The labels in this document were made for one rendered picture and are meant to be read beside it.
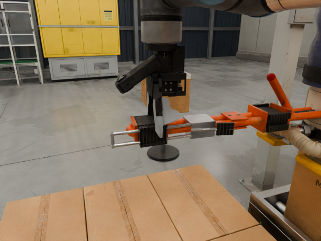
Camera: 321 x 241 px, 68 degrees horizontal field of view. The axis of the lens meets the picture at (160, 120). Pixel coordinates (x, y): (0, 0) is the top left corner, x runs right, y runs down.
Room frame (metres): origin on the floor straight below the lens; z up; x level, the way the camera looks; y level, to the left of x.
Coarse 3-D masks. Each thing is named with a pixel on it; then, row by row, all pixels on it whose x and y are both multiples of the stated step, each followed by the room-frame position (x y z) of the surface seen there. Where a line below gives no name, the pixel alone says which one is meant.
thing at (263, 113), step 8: (256, 104) 0.69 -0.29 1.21; (264, 104) 0.70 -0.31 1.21; (272, 104) 0.69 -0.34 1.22; (256, 112) 0.64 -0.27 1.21; (264, 112) 0.61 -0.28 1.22; (272, 112) 0.64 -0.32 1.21; (280, 112) 0.64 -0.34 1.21; (288, 112) 0.61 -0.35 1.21; (264, 120) 0.60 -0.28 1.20; (272, 120) 0.61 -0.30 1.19; (280, 120) 0.61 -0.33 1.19; (288, 120) 0.62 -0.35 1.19; (256, 128) 0.63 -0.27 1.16; (264, 128) 0.60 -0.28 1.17; (272, 128) 0.60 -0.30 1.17; (280, 128) 0.61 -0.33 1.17; (288, 128) 0.61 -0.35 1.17
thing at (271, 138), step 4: (292, 124) 0.79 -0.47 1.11; (260, 132) 0.79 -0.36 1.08; (268, 132) 0.78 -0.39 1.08; (260, 136) 0.78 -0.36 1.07; (264, 136) 0.77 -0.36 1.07; (268, 136) 0.76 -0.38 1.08; (272, 136) 0.76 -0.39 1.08; (276, 136) 0.75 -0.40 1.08; (280, 136) 0.75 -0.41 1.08; (264, 140) 0.76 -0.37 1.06; (268, 140) 0.74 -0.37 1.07; (272, 140) 0.73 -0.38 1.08; (276, 140) 0.73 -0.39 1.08; (280, 140) 0.73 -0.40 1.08; (272, 144) 0.72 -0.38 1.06; (276, 144) 0.72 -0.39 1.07; (280, 144) 0.72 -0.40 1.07; (284, 144) 0.73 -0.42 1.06
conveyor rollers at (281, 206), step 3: (279, 201) 1.07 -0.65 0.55; (276, 204) 1.06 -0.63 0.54; (279, 204) 1.05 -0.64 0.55; (282, 204) 1.05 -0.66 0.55; (276, 207) 1.05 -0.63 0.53; (279, 207) 1.03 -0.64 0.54; (282, 207) 1.03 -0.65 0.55; (285, 207) 1.02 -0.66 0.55; (279, 210) 1.03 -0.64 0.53; (282, 210) 1.01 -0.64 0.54; (282, 213) 1.01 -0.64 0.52
